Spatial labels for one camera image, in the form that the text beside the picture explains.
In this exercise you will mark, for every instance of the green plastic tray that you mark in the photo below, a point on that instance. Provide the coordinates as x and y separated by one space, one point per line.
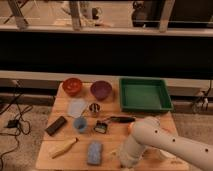
144 95

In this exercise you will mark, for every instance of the blue plastic cup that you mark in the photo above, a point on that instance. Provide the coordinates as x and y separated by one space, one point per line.
80 124

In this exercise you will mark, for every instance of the purple bowl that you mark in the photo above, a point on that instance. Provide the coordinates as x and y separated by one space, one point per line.
101 89

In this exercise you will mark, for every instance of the black rectangular block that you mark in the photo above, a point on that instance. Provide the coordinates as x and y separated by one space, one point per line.
55 126

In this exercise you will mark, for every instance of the blue sponge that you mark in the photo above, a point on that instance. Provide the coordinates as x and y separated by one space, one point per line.
94 154

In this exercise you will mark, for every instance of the black handled brush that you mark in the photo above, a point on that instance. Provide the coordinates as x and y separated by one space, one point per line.
119 119

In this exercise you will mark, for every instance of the translucent plastic lid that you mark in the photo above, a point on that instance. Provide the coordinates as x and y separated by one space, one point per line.
76 107

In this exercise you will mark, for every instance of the small metal cup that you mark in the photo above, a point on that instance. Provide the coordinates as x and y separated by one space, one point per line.
94 108

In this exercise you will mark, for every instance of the wooden baguette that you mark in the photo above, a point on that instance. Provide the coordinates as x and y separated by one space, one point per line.
62 147

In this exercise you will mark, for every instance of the white round container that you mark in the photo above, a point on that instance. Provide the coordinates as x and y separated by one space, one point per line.
166 155

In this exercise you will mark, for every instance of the black power adapter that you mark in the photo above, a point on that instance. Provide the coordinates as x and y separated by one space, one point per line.
12 123

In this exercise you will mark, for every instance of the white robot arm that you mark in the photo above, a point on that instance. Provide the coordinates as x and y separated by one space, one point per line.
147 132

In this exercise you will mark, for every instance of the red bowl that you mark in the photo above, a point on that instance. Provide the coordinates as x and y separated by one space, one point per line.
72 86

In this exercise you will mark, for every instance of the small black square object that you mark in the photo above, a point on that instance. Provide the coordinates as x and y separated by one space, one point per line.
101 127

